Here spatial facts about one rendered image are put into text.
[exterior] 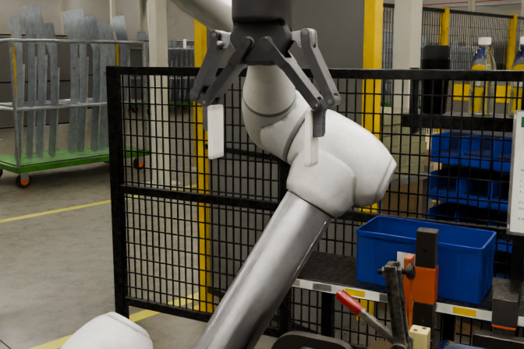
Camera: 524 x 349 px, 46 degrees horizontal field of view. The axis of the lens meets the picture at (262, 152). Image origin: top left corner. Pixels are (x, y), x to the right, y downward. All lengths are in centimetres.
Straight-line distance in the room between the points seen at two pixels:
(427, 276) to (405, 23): 379
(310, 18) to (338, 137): 194
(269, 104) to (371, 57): 170
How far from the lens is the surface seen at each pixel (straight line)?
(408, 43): 507
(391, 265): 115
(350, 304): 119
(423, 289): 146
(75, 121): 852
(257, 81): 109
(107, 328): 128
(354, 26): 289
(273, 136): 118
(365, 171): 114
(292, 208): 116
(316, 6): 304
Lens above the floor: 159
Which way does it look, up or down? 9 degrees down
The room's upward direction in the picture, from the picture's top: straight up
